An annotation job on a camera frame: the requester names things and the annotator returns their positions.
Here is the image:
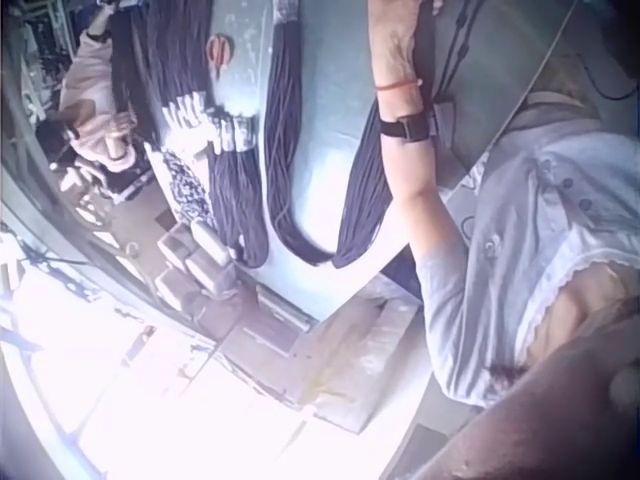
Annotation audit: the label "person's left hand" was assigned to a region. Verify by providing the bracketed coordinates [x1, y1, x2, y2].
[367, 0, 445, 89]

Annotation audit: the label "black wrist band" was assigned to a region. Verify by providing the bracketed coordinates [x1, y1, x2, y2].
[378, 113, 440, 145]

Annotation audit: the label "small grey box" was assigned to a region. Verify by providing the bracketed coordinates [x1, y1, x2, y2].
[431, 101, 459, 140]

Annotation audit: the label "pale wooden plank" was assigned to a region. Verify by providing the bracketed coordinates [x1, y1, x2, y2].
[277, 294, 422, 434]

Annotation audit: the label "cluttered background shelf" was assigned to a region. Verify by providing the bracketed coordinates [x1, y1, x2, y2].
[12, 0, 81, 126]

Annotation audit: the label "red string bracelet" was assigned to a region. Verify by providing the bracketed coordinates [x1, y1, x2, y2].
[374, 78, 419, 93]

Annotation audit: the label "thin black cable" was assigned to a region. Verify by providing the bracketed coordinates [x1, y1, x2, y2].
[439, 0, 484, 104]

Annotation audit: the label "long dark cable bundle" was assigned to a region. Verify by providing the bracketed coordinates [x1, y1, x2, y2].
[262, 12, 396, 269]

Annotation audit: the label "orange handled scissors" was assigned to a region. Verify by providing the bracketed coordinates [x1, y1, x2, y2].
[206, 33, 237, 82]

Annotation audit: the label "dark cable bundle white labels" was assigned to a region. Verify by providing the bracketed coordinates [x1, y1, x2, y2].
[202, 112, 271, 271]

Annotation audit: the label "thick dark cable bundle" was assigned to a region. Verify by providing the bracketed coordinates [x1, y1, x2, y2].
[108, 0, 214, 144]

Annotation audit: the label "black white braided cable bundle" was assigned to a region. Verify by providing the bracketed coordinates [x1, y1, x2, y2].
[159, 147, 219, 226]

